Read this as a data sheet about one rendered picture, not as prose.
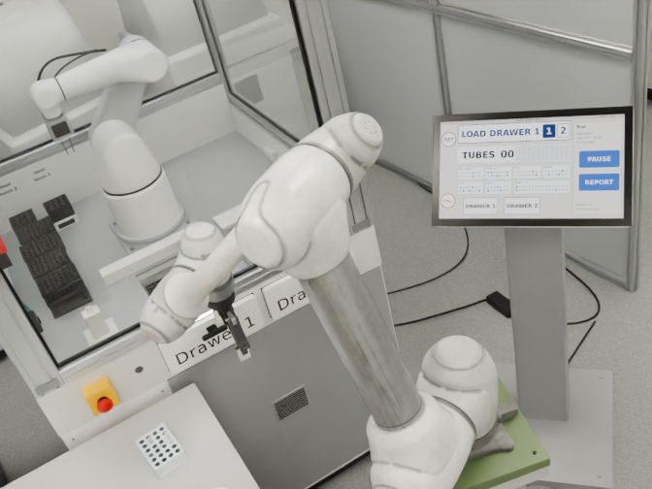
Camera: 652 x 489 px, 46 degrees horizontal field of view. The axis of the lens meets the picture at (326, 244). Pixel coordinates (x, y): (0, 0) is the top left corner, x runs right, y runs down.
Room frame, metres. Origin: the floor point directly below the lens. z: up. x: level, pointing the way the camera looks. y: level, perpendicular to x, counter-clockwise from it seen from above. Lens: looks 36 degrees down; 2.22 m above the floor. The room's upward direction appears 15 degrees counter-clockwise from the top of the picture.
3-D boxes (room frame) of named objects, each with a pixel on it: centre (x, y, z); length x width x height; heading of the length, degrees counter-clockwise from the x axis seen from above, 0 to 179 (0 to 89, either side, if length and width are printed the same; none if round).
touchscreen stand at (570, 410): (1.70, -0.58, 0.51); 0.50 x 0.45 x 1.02; 155
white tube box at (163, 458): (1.32, 0.53, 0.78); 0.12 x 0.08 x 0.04; 27
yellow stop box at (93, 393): (1.47, 0.66, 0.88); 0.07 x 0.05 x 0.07; 111
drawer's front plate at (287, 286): (1.71, 0.07, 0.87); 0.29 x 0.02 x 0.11; 111
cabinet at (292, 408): (2.07, 0.49, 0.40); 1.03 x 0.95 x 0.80; 111
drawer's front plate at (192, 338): (1.60, 0.36, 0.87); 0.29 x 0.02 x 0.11; 111
